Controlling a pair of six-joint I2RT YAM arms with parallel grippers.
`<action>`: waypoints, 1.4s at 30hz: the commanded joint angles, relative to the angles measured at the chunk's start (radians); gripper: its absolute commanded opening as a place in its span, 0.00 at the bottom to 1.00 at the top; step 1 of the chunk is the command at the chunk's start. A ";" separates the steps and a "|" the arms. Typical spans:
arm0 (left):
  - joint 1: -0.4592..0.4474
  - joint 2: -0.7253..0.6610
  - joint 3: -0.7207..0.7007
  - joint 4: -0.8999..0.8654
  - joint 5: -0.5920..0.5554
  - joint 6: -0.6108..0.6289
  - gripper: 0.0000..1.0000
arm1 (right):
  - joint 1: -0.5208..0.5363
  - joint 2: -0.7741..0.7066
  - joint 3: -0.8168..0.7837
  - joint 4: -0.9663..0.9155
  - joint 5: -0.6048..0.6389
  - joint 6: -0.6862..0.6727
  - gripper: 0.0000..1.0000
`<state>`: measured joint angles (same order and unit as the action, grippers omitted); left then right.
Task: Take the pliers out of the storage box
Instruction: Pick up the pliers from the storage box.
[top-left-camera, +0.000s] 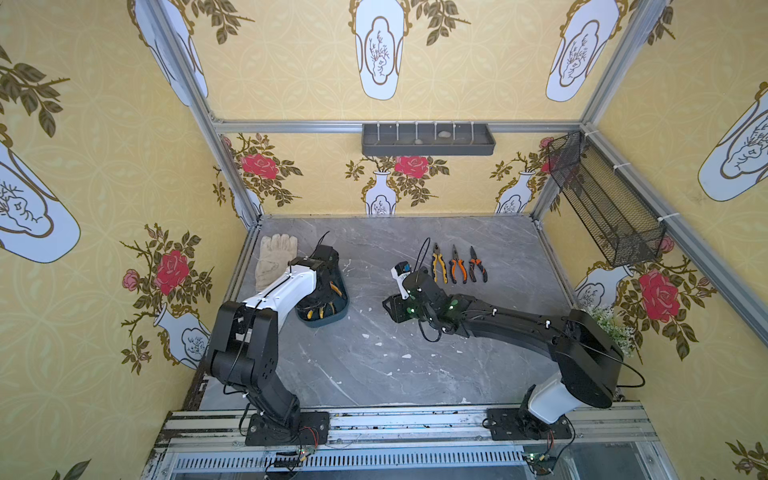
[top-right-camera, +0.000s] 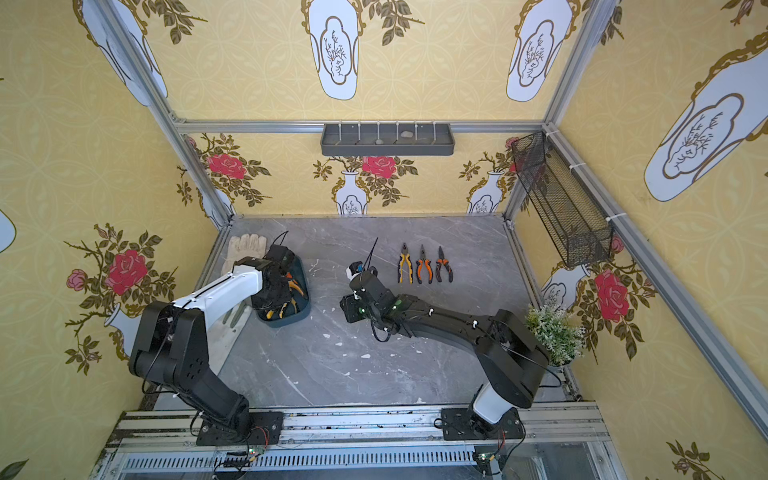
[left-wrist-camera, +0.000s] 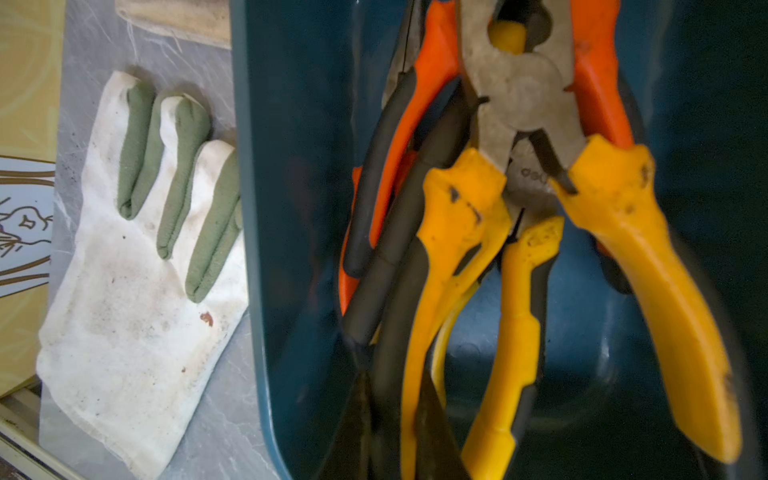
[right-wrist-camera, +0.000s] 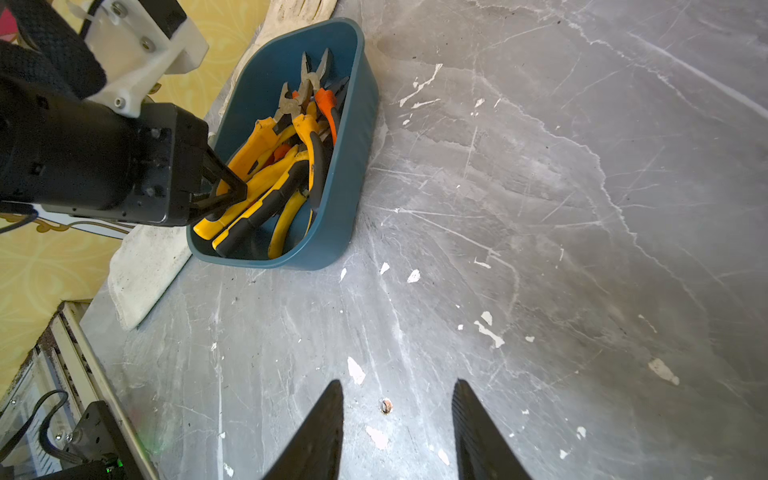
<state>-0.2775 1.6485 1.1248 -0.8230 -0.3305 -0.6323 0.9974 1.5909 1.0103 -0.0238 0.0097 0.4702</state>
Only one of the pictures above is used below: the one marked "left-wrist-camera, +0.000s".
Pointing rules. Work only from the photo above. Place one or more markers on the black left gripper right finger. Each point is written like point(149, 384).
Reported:
point(438, 456)

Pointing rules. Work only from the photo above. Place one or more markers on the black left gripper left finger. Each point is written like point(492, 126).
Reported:
point(349, 453)

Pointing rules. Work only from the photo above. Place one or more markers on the teal plastic storage box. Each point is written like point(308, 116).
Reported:
point(309, 77)

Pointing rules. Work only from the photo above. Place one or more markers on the orange black reversed pliers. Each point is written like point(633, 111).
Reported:
point(467, 223)

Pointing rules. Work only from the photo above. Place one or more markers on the orange black box pliers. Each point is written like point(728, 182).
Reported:
point(388, 204)

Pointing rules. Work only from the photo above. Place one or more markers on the yellow long-nose pliers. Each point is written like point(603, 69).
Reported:
point(604, 189)

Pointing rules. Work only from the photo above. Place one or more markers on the white green work glove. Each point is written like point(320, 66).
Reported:
point(157, 283)

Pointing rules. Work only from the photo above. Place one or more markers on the beige work glove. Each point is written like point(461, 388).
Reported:
point(201, 21)

